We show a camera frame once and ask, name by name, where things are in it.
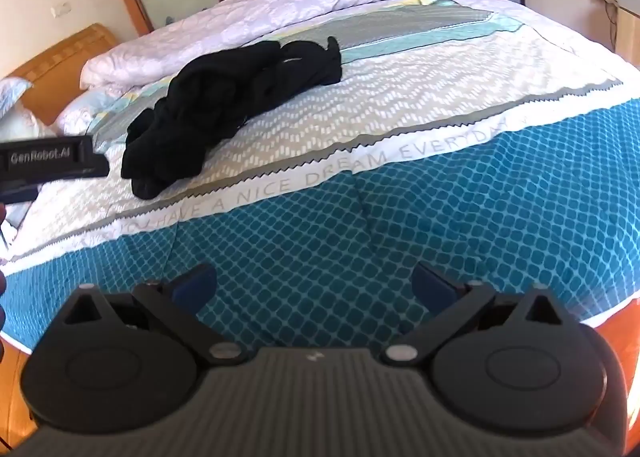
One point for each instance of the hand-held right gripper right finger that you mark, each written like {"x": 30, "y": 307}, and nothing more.
{"x": 432, "y": 283}

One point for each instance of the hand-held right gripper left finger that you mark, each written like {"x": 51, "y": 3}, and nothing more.
{"x": 194, "y": 282}

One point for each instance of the black pants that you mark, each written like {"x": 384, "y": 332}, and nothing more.
{"x": 210, "y": 107}

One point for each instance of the large pastel patterned pillow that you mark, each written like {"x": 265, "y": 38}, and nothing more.
{"x": 22, "y": 124}

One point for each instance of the small lilac pillow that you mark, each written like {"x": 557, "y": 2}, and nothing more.
{"x": 77, "y": 112}

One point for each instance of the blue floral pillow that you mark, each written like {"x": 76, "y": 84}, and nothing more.
{"x": 11, "y": 89}

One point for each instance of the wooden headboard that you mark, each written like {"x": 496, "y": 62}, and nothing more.
{"x": 55, "y": 67}

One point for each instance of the patterned teal grey bedspread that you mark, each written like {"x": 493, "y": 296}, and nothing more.
{"x": 450, "y": 187}

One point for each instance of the lilac patterned bed sheet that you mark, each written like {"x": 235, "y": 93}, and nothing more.
{"x": 560, "y": 32}

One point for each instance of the lilac floral duvet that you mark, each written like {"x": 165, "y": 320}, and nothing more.
{"x": 300, "y": 2}

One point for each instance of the light wooden cabinet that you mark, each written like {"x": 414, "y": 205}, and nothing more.
{"x": 630, "y": 12}

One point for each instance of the white wall switch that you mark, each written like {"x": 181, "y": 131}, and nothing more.
{"x": 61, "y": 9}

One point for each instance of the orange wooden bed frame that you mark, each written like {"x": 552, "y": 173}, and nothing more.
{"x": 617, "y": 362}

